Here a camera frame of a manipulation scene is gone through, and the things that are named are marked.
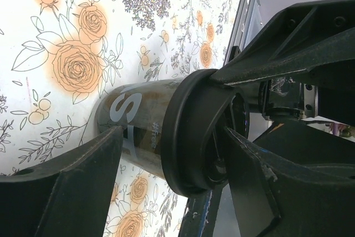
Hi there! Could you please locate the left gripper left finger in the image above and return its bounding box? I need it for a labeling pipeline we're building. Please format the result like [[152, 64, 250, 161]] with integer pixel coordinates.
[[1, 127, 123, 236]]

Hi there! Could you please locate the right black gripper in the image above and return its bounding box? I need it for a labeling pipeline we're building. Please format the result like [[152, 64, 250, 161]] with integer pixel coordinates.
[[211, 0, 354, 120]]

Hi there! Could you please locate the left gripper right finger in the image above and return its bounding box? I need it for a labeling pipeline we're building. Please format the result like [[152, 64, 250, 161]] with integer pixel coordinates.
[[223, 126, 354, 236]]

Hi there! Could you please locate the black cup lid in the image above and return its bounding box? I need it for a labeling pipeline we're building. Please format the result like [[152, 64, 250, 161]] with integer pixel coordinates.
[[161, 69, 250, 198]]

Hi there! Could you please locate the floral table mat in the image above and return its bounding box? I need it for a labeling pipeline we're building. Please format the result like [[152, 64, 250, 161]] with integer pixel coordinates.
[[1, 0, 240, 236]]

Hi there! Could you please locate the aluminium rail frame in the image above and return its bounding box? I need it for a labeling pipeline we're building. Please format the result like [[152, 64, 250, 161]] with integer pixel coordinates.
[[224, 0, 263, 65]]

